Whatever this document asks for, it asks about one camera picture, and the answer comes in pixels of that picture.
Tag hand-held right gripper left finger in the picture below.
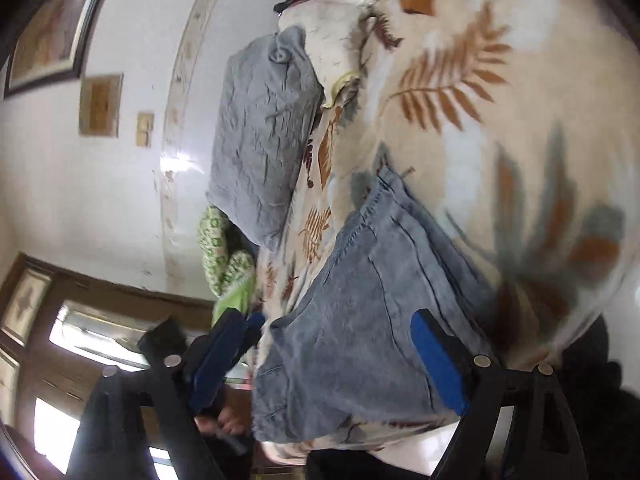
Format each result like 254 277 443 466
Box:
65 310 267 480

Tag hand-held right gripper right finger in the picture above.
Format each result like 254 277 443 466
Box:
410 308 588 480

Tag grey-blue denim pants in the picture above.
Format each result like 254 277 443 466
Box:
250 167 501 443

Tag person's left hand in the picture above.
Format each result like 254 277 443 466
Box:
197 405 247 438

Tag lime green cloth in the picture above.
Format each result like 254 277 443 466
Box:
211 280 256 328

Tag green checked patterned cloth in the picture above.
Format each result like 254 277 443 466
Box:
196 204 257 296

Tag wooden door with leaded glass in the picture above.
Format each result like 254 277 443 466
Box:
0 252 251 480

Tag person's dark clothing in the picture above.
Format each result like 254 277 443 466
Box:
305 312 640 480

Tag grey quilted pillow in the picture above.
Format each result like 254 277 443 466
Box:
206 25 325 251

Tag beige leaf print blanket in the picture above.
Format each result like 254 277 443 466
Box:
252 0 636 466

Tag white pillow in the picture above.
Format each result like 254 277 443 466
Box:
277 0 378 108

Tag tiny tan wall frame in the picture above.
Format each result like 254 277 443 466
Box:
136 111 156 148

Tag small tan wall frame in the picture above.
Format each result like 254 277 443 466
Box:
78 74 124 138

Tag large framed wall picture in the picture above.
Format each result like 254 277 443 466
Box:
4 0 121 98

